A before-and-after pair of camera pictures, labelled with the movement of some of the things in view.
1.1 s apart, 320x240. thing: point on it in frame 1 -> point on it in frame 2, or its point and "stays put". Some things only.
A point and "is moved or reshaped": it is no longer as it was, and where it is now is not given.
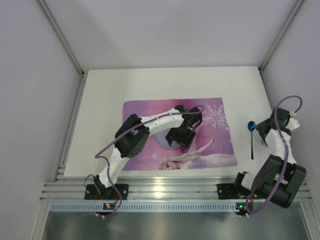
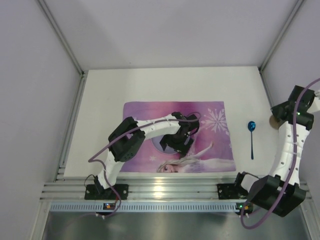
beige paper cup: (262, 142) is moved or reshaped
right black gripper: (263, 128) -> (279, 111)
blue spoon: (251, 127) stays put
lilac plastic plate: (160, 138) is moved or reshaped
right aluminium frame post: (265, 62) stays put
